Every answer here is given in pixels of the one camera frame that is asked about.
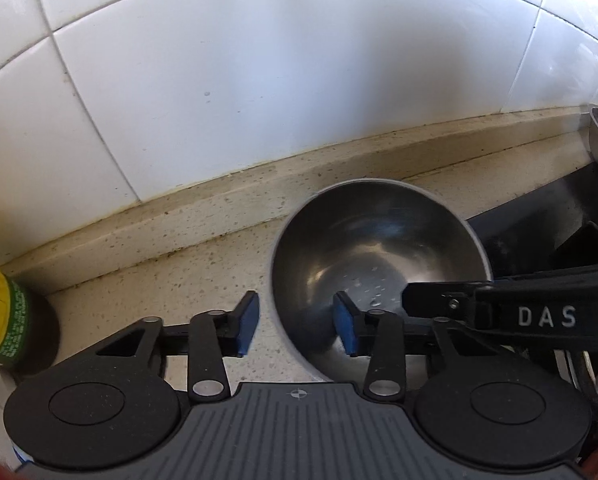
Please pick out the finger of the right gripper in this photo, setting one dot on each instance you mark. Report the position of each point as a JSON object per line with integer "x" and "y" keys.
{"x": 454, "y": 300}

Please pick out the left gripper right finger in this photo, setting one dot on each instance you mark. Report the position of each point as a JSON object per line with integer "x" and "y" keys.
{"x": 379, "y": 335}

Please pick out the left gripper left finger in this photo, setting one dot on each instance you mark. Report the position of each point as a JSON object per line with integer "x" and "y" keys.
{"x": 213, "y": 336}

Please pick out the steel bowl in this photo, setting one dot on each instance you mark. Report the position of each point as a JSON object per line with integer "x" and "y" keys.
{"x": 369, "y": 238}

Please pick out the black gas stove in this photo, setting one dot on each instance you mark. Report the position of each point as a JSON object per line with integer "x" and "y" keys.
{"x": 551, "y": 229}

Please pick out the green yellow label bottle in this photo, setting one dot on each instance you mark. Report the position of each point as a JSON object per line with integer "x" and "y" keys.
{"x": 29, "y": 329}

